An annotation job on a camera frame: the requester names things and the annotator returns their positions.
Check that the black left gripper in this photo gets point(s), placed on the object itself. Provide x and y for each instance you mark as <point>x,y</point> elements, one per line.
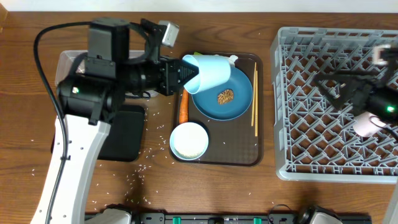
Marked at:
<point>171,78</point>

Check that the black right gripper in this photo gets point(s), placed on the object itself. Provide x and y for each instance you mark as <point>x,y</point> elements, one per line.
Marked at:
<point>349,84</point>

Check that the light blue cup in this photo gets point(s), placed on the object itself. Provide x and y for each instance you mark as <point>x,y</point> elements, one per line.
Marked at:
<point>213,70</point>

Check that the dark blue plate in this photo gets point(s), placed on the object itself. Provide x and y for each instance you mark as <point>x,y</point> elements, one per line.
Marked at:
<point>207,101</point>

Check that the orange carrot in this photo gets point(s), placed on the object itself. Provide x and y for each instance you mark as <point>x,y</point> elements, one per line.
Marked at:
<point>183,113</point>

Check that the pink cup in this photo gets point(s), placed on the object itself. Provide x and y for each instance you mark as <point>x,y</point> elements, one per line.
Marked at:
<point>367,124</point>

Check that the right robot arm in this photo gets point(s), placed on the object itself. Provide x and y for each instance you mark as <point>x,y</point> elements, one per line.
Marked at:
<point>374,102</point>

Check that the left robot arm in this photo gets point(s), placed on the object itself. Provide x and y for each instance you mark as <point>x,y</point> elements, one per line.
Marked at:
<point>123,60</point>

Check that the grey dishwasher rack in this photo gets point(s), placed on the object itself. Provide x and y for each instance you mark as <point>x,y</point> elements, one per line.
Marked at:
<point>313,141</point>

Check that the brown food piece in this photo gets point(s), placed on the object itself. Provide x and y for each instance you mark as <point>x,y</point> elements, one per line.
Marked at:
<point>225,97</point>

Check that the crumpled white napkin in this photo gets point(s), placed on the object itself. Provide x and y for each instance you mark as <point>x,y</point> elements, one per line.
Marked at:
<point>231,59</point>

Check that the brown serving tray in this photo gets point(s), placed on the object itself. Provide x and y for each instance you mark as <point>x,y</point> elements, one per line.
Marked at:
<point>233,142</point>

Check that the light blue rice bowl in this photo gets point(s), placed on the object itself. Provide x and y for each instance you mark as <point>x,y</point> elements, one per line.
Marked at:
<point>189,141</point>

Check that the wooden chopstick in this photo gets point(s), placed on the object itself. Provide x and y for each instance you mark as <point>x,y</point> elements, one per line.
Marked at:
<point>254,93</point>
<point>256,107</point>

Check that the black plastic tray bin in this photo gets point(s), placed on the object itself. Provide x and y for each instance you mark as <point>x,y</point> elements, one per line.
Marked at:
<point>125,134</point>

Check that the clear plastic bin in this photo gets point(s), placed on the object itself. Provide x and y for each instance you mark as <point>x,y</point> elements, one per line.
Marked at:
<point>68,56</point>

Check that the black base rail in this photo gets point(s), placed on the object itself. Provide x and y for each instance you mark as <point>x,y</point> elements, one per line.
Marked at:
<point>313,214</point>

